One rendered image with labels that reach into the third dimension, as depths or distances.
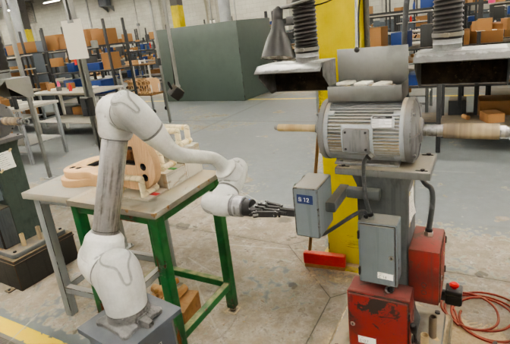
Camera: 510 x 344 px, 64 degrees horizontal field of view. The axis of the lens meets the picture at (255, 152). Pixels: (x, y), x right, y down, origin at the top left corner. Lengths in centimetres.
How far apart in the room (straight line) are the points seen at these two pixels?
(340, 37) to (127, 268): 178
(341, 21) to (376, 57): 90
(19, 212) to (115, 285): 220
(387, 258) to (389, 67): 74
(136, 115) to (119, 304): 67
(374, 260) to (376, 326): 30
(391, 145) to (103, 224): 114
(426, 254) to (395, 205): 23
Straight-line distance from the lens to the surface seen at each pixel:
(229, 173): 181
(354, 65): 177
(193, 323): 242
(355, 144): 161
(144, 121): 150
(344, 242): 303
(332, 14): 263
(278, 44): 166
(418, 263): 181
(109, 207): 170
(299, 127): 181
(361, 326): 191
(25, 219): 372
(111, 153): 166
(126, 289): 158
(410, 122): 158
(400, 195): 169
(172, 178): 222
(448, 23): 165
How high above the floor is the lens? 169
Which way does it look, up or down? 17 degrees down
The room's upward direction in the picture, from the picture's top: 7 degrees counter-clockwise
